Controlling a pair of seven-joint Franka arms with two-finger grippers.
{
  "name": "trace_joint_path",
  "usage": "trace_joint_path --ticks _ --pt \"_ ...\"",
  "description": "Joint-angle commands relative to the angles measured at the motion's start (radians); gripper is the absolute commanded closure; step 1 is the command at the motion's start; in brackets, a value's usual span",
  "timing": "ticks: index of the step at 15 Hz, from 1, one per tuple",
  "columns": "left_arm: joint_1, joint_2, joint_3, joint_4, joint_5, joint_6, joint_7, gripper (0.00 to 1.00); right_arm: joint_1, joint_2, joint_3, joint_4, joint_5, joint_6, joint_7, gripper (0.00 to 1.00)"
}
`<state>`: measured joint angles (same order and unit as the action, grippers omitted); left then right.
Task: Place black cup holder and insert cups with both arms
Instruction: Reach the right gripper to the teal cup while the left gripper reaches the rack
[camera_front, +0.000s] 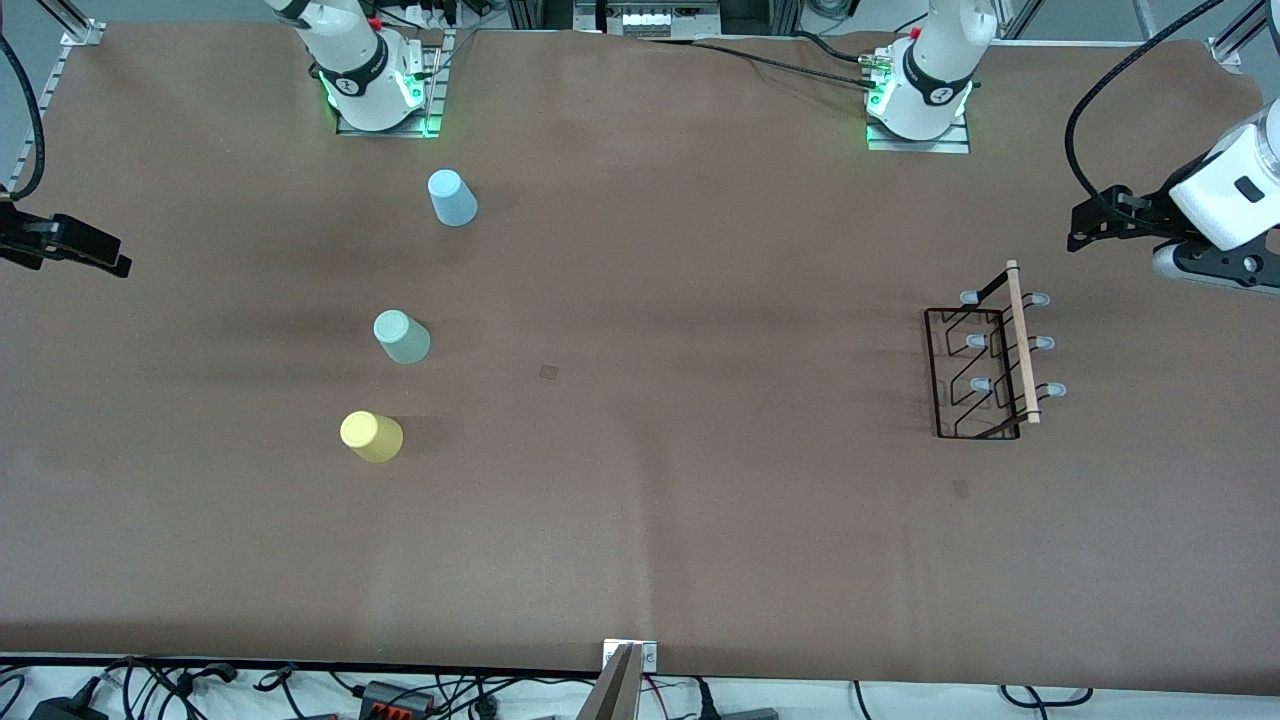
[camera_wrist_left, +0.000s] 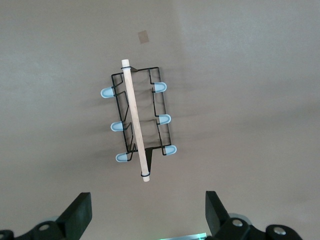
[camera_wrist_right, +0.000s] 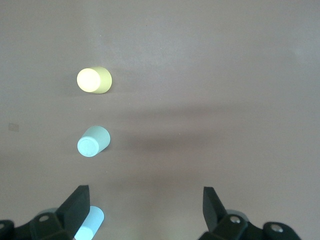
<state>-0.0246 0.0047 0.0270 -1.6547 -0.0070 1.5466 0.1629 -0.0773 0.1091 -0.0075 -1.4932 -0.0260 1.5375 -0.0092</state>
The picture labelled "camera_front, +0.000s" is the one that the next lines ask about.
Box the black wire cup holder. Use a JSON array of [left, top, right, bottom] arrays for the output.
[[924, 260, 1068, 442]]

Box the pale green plastic cup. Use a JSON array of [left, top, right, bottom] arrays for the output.
[[373, 309, 432, 366]]

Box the yellow plastic cup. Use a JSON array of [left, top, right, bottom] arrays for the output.
[[340, 410, 405, 464]]

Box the light blue plastic cup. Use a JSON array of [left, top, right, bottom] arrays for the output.
[[427, 169, 479, 228]]

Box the brown table mat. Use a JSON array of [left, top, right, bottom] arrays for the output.
[[0, 20, 1280, 696]]

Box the white power strip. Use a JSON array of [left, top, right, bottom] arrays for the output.
[[380, 0, 463, 29]]

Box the black power adapter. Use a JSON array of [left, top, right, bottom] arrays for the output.
[[30, 695, 106, 720]]

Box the grey box with white connectors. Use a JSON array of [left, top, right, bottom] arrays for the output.
[[575, 0, 721, 39]]

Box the orange black connector block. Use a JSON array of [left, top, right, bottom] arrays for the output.
[[360, 682, 436, 717]]

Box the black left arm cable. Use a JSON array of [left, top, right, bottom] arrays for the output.
[[1064, 0, 1229, 201]]

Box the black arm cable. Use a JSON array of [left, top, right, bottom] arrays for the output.
[[1064, 0, 1229, 201], [0, 35, 47, 201]]

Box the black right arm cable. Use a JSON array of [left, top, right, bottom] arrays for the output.
[[0, 35, 47, 201]]

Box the perforated silver side rail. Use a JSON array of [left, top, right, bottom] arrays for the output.
[[0, 40, 77, 197]]

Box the silver corner frame rail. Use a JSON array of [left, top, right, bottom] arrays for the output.
[[40, 0, 106, 48], [1208, 0, 1280, 69]]

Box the short black table cable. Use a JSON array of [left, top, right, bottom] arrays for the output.
[[790, 30, 881, 67]]

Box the long black table cable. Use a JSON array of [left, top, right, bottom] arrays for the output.
[[690, 40, 881, 91]]

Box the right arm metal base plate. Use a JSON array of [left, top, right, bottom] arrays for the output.
[[335, 30, 447, 139]]

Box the black looped floor cable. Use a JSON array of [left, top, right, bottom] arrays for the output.
[[1000, 684, 1093, 709]]

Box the grey camera support beam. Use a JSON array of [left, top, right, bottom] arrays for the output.
[[575, 645, 646, 720]]

